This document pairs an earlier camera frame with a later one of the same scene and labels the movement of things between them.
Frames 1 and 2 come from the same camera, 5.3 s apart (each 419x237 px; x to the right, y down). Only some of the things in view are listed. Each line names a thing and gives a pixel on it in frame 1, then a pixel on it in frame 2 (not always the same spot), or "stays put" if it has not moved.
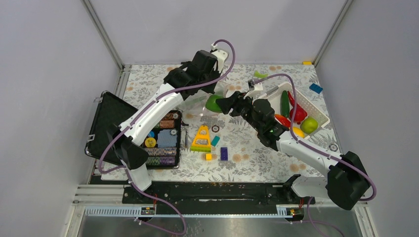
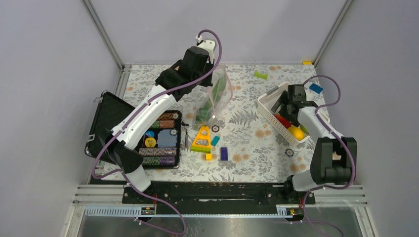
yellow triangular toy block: (198, 147) stays put
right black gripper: (227, 104) -> (283, 99)
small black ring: (212, 128) stays put
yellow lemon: (299, 132) stays put
